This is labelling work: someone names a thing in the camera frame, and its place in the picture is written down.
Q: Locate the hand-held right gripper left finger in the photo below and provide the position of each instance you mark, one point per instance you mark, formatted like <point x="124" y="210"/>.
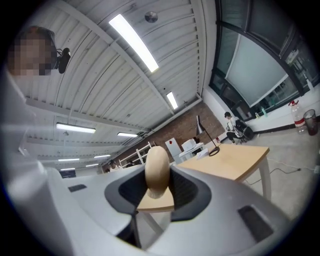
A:
<point x="87" y="200"/>

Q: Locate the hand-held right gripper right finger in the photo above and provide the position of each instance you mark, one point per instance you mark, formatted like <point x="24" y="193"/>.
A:
<point x="215" y="215"/>

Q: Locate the beige oval bar of soap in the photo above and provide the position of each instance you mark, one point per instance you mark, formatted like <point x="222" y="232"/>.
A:
<point x="157" y="172"/>

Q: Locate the wooden table white legs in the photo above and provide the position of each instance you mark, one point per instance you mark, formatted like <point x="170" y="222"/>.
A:
<point x="225" y="162"/>
<point x="155" y="203"/>

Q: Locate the white box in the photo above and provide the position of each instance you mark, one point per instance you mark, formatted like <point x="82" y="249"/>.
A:
<point x="202" y="154"/>

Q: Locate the white shelf rack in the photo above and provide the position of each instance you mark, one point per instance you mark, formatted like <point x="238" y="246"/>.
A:
<point x="141" y="155"/>

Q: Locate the white box appliance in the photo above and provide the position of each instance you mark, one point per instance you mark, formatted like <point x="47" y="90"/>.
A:
<point x="190" y="145"/>

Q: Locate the white cabinet red mark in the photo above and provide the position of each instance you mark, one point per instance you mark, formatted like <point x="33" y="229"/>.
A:
<point x="172" y="150"/>

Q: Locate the black chair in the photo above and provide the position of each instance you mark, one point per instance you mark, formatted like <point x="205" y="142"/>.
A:
<point x="243" y="130"/>

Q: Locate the black desk lamp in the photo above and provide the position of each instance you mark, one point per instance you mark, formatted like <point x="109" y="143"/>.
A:
<point x="201" y="126"/>

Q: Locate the person's white shirt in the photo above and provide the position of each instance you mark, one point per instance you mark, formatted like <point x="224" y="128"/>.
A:
<point x="17" y="130"/>

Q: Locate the green bottle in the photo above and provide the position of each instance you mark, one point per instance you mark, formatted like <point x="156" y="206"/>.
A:
<point x="263" y="111"/>

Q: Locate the large clear water bottle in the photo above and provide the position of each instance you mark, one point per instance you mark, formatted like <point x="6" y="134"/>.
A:
<point x="298" y="117"/>

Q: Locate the dark mesh waste basket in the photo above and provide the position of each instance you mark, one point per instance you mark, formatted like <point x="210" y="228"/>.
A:
<point x="311" y="123"/>

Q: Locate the white roller blind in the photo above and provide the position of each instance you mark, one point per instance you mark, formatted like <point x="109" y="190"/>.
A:
<point x="255" y="72"/>

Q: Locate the person's head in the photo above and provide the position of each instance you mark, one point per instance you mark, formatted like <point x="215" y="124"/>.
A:
<point x="30" y="52"/>

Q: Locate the long ceiling light panel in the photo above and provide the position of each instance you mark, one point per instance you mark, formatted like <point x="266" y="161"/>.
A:
<point x="133" y="42"/>

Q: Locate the round metal ceiling fixture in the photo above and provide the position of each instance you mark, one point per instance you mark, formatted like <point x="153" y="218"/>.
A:
<point x="151" y="16"/>

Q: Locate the black framed window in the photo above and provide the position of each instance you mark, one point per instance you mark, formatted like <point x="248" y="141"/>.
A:
<point x="270" y="22"/>

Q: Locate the black head camera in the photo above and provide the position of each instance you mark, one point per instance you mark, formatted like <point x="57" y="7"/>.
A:
<point x="63" y="60"/>

